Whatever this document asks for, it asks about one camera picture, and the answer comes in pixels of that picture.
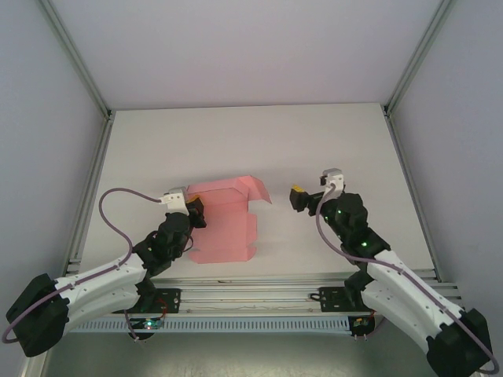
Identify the left aluminium table edge rail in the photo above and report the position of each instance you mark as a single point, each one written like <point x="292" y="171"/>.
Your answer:
<point x="94" y="169"/>

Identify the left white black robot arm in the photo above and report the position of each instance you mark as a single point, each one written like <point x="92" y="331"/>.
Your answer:
<point x="98" y="279"/>

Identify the right aluminium frame post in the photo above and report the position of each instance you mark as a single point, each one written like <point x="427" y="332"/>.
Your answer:
<point x="420" y="51"/>

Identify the right aluminium table edge rail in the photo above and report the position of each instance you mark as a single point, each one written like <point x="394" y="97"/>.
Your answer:
<point x="408" y="176"/>

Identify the left aluminium frame post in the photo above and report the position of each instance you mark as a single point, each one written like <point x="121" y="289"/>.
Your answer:
<point x="74" y="55"/>

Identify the pink paper box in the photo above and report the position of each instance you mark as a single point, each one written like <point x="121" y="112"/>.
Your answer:
<point x="224" y="235"/>

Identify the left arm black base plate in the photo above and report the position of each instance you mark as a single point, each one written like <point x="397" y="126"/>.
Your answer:
<point x="171" y="300"/>

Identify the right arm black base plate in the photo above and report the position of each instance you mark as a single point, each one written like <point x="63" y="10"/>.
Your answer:
<point x="332" y="300"/>

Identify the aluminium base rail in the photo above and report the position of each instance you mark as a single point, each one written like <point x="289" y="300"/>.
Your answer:
<point x="243" y="291"/>

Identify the aluminium frame post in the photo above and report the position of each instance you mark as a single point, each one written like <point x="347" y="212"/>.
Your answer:
<point x="74" y="55"/>
<point x="420" y="51"/>

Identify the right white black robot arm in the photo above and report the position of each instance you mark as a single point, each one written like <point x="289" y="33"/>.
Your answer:
<point x="401" y="290"/>

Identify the aluminium table edge rail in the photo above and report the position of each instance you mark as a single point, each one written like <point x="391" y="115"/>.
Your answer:
<point x="408" y="176"/>
<point x="94" y="169"/>

